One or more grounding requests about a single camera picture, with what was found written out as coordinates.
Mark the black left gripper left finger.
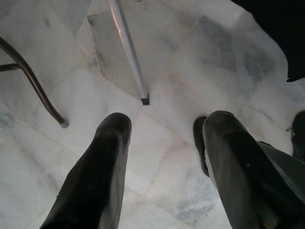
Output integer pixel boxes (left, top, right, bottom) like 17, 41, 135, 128
40, 112, 133, 229

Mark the black polo shirt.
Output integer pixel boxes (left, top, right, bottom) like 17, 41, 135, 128
231, 0, 305, 83

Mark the marble-print folding table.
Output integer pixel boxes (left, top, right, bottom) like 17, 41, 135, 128
0, 37, 70, 129

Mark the grey robot left leg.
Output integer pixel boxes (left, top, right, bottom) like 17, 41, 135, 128
258, 141, 305, 229

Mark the black robot left foot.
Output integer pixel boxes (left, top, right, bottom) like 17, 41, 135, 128
193, 116, 211, 177

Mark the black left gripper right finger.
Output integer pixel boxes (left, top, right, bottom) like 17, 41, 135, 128
202, 111, 289, 229

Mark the black robot right foot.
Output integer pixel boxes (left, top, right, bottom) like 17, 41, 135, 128
291, 111, 305, 163

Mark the black robot foot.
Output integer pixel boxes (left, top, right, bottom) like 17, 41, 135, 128
291, 111, 305, 163
193, 116, 211, 177

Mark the silver metal clothes rack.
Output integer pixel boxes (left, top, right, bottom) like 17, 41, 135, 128
108, 0, 151, 106

